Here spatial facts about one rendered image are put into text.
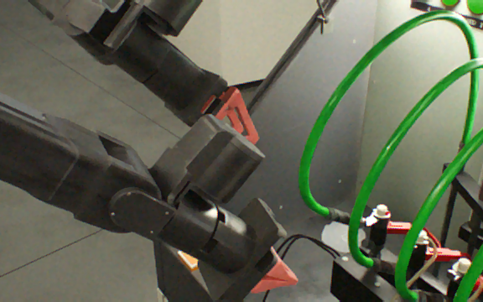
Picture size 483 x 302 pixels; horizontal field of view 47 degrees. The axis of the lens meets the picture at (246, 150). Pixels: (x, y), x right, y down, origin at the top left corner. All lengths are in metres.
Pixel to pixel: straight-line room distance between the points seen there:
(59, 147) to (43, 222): 2.41
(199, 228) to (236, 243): 0.05
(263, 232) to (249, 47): 3.32
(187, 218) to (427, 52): 0.75
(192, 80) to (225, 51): 3.13
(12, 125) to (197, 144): 0.16
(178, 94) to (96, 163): 0.22
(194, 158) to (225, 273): 0.15
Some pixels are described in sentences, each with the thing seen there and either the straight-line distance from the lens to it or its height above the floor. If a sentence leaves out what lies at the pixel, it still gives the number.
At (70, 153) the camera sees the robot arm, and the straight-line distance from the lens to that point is 0.45.
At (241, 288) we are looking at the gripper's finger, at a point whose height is 1.24.
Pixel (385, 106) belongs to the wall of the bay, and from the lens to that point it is 1.27.
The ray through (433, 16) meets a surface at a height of 1.42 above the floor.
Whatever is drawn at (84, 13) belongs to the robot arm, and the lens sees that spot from 0.68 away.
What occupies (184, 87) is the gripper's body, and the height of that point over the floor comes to 1.39.
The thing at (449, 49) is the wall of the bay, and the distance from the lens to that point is 1.13.
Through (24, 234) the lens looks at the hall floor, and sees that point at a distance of 2.80.
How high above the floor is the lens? 1.65
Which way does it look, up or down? 31 degrees down
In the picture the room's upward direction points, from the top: straight up
